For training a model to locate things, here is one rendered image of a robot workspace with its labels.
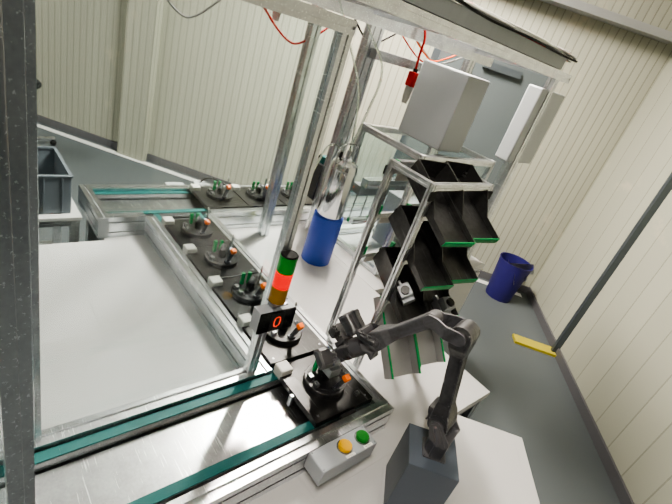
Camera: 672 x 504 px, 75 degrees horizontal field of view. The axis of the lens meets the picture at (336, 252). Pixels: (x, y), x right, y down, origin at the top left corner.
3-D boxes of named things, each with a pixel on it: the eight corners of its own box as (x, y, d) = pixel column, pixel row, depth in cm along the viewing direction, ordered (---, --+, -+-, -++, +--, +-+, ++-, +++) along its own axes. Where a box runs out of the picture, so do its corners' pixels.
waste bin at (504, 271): (513, 293, 481) (534, 257, 460) (520, 310, 450) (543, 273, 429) (479, 281, 482) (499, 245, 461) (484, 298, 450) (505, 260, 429)
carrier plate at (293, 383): (371, 401, 144) (373, 397, 144) (314, 428, 129) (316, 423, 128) (327, 353, 159) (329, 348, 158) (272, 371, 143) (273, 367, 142)
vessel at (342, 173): (347, 220, 224) (372, 149, 207) (327, 221, 214) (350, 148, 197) (331, 207, 232) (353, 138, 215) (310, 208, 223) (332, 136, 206)
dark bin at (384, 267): (430, 327, 150) (444, 317, 144) (401, 331, 142) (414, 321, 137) (400, 257, 162) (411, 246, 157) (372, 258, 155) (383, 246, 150)
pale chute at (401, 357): (412, 373, 157) (421, 373, 154) (384, 379, 150) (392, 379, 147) (400, 295, 162) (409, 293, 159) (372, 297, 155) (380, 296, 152)
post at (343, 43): (256, 371, 140) (353, 36, 95) (247, 373, 138) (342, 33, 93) (251, 364, 141) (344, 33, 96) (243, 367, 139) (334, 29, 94)
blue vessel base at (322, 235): (334, 265, 236) (349, 221, 224) (312, 268, 225) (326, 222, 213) (317, 249, 245) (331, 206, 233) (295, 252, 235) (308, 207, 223)
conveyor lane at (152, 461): (362, 419, 149) (371, 399, 144) (83, 559, 93) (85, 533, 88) (313, 362, 166) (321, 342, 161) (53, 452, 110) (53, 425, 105)
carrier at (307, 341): (325, 350, 160) (335, 323, 154) (269, 368, 144) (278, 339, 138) (289, 310, 174) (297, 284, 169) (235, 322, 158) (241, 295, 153)
